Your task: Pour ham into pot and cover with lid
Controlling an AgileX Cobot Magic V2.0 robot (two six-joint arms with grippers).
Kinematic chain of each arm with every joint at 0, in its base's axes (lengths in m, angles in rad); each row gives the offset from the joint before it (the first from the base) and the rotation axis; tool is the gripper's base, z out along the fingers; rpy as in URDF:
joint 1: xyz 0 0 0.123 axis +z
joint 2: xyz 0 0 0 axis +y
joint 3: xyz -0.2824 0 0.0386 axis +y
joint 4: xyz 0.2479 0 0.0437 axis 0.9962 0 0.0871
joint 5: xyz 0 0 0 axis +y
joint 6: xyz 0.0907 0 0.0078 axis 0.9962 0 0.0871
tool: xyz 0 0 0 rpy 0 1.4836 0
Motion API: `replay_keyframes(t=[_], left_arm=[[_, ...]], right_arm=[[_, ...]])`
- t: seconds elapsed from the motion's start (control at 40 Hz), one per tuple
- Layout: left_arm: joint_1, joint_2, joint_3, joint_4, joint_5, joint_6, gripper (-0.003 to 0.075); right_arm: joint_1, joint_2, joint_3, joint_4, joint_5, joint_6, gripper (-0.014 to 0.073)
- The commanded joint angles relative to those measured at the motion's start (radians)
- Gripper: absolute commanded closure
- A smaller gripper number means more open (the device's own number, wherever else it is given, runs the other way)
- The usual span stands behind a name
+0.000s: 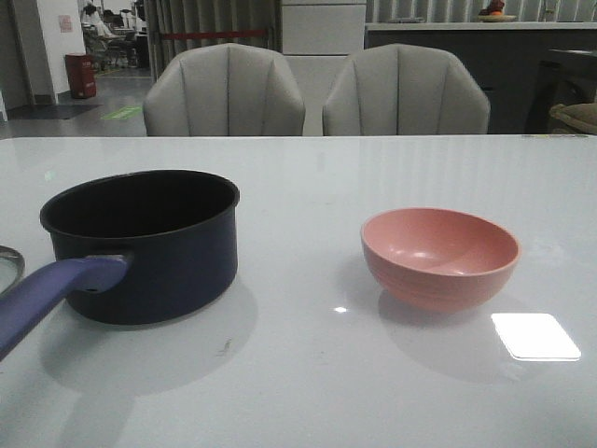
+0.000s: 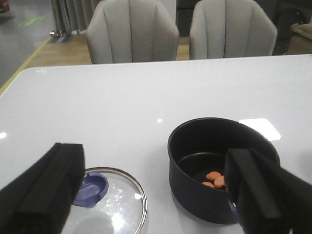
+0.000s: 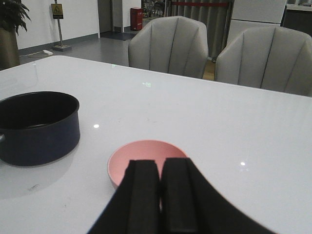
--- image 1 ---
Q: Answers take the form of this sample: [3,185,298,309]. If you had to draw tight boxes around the white drawer cabinet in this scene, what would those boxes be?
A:
[281,1,367,56]

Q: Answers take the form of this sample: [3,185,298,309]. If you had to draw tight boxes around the left beige chair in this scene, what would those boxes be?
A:
[143,43,306,136]

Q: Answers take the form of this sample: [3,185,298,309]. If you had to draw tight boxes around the olive cushion seat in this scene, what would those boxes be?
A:
[549,103,597,135]

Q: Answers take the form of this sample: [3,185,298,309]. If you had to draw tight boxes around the dark blue saucepan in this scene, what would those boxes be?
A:
[1,170,240,355]

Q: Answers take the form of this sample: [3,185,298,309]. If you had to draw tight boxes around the right beige chair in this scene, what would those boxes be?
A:
[322,44,491,136]

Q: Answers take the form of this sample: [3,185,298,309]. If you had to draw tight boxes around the grey kitchen counter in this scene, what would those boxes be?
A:
[365,21,596,133]

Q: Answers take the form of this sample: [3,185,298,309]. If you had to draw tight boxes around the grey pleated curtain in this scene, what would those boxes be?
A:
[144,0,282,78]

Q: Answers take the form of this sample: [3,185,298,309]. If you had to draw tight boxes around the seated person in white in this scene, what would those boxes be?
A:
[80,1,117,45]

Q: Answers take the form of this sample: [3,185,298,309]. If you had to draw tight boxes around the beige chair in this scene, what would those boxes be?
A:
[322,44,491,136]
[143,43,306,136]

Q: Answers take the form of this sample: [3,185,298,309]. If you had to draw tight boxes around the fruit plate on counter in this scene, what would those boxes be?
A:
[478,0,517,23]

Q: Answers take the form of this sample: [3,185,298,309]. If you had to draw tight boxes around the glass pot lid blue knob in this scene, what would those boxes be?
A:
[0,245,25,295]

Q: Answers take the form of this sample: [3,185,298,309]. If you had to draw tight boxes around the red barrier belt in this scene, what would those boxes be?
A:
[160,28,270,40]

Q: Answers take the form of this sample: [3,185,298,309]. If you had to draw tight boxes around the pink plastic bowl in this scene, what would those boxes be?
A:
[360,207,521,313]

